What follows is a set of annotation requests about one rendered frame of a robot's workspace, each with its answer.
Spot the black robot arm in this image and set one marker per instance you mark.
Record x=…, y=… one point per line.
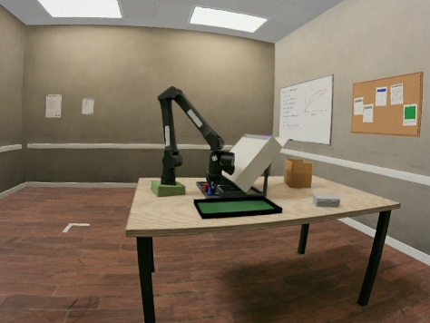
x=172, y=158

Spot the brown cardboard box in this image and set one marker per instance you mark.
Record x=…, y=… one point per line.
x=300, y=173

